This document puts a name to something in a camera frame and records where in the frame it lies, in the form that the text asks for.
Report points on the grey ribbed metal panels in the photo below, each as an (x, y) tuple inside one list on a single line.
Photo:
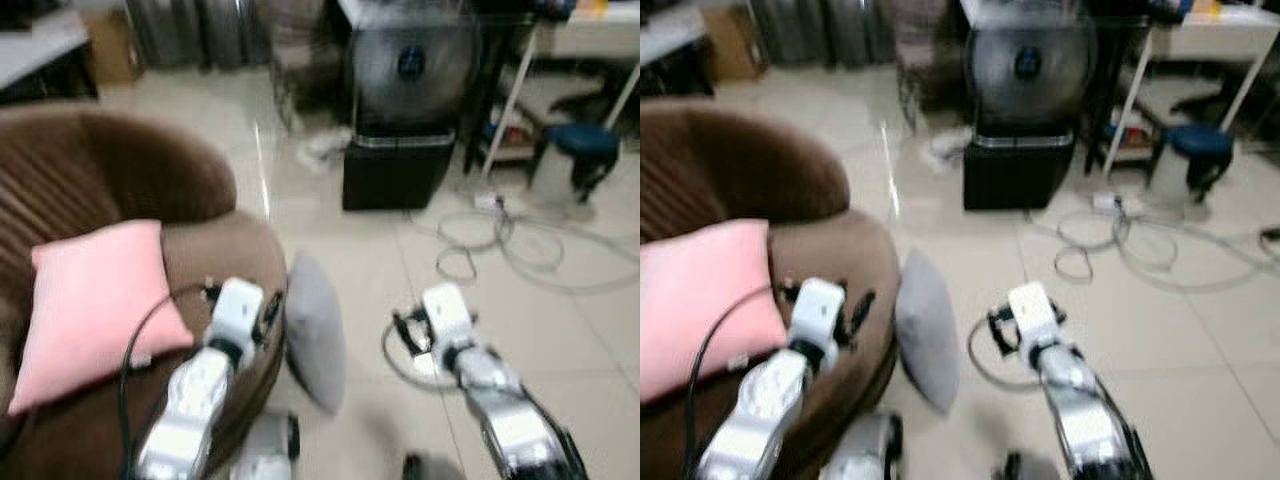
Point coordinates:
[(195, 30), (820, 30)]

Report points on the white power strip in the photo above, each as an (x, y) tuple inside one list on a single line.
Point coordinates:
[(488, 201)]

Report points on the large black round fan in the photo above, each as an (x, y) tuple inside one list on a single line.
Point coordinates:
[(412, 70), (1030, 70)]

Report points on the black box with metal rim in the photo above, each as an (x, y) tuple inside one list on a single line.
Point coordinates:
[(397, 175), (1018, 178)]

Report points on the silver left robot foot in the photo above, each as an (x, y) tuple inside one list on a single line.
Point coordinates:
[(865, 448), (268, 450)]

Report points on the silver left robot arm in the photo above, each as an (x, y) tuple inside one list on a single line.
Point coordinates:
[(765, 415), (190, 410)]

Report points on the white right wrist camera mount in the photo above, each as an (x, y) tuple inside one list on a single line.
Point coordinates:
[(1032, 310), (448, 312)]

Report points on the white table with black frame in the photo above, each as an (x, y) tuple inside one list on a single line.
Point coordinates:
[(668, 35), (35, 45)]

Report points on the grey square pillow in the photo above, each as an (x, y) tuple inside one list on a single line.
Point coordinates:
[(315, 330), (928, 330)]

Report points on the yellow item on desk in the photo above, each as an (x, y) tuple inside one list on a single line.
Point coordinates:
[(1207, 9), (592, 9)]

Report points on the white crumpled cloth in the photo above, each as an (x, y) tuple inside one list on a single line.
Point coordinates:
[(948, 148), (325, 150)]

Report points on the brown cardboard box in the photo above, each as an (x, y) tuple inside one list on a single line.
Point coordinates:
[(112, 48), (733, 45)]

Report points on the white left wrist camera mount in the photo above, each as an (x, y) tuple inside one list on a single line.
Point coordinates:
[(236, 310), (818, 310)]

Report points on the blue cushioned round stool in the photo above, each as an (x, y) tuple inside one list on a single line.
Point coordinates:
[(1198, 152), (580, 150)]

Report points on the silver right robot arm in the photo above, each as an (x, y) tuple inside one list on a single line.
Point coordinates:
[(510, 410), (1090, 410)]

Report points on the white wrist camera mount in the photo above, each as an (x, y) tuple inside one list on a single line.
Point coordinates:
[(448, 312), (236, 310), (818, 310), (1032, 310)]

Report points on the pink square pillow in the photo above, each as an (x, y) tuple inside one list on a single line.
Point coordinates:
[(95, 300), (700, 300)]

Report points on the brown round plush sofa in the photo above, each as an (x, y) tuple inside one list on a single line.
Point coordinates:
[(760, 165), (110, 160)]

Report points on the brown chair with metal legs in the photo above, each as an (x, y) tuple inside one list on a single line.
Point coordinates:
[(305, 50), (928, 50)]

